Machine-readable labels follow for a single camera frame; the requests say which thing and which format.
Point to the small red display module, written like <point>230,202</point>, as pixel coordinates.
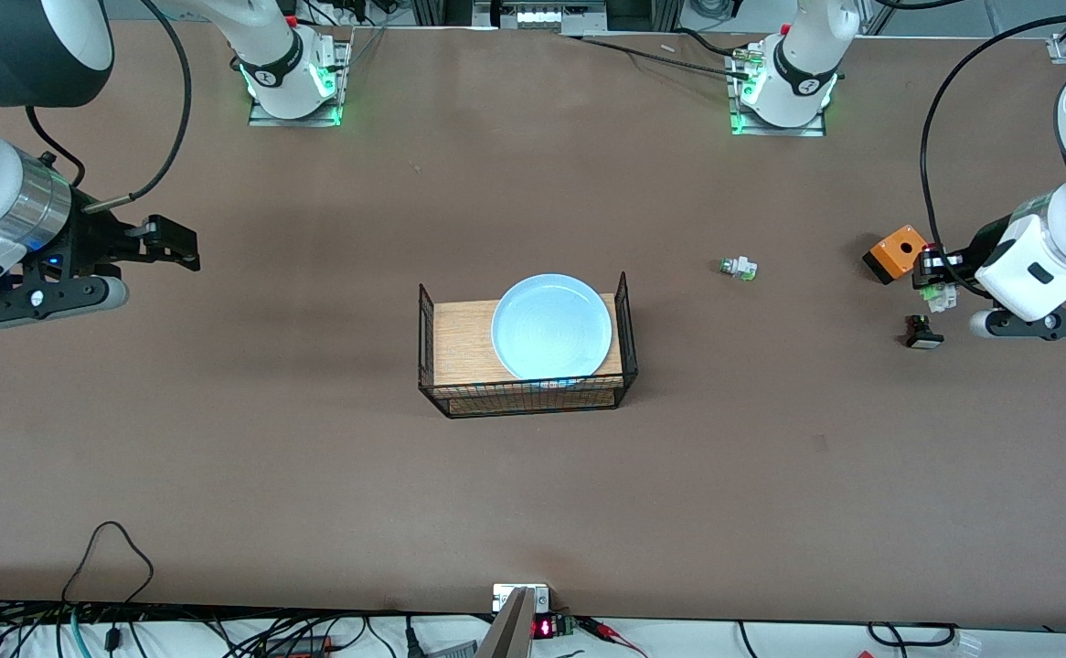
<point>551,627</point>

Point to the black square push button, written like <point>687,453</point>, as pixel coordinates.
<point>923,334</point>

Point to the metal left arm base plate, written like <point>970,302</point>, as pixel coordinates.
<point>816,128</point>

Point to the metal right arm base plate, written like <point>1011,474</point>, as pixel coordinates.
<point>336,91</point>

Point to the green push button switch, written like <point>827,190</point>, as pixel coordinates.
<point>740,268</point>

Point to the silver camera mount bracket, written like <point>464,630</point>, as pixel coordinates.
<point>519,608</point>

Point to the orange button enclosure box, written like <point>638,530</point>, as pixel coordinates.
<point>894,251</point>

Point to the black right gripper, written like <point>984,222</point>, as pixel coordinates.
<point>91,241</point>

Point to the red push button switch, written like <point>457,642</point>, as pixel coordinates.
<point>940,297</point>

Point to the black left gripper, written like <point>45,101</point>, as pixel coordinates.
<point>970,258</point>

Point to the light blue round plate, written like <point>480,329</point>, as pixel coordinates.
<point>551,327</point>

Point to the red clip test leads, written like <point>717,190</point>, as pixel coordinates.
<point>611,632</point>

